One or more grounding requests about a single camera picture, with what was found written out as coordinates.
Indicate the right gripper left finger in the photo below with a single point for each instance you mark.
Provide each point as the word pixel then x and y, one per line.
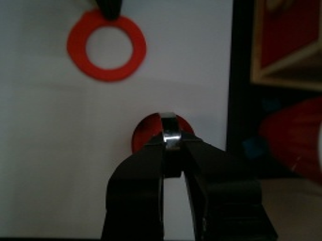
pixel 134 194

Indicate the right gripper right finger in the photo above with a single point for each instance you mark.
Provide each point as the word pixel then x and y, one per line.
pixel 227 194

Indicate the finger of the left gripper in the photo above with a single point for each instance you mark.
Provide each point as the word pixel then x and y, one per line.
pixel 104 6
pixel 116 7

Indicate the round metal dough cutter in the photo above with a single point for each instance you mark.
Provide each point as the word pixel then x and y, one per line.
pixel 172 135

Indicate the wooden drawer box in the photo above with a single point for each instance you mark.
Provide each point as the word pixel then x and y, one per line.
pixel 289 72

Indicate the small blue item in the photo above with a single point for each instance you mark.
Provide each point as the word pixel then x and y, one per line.
pixel 253 147

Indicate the white cutting mat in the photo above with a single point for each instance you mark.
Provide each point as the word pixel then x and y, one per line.
pixel 64 141

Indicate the red cup with white inside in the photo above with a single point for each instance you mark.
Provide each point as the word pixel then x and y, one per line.
pixel 293 138

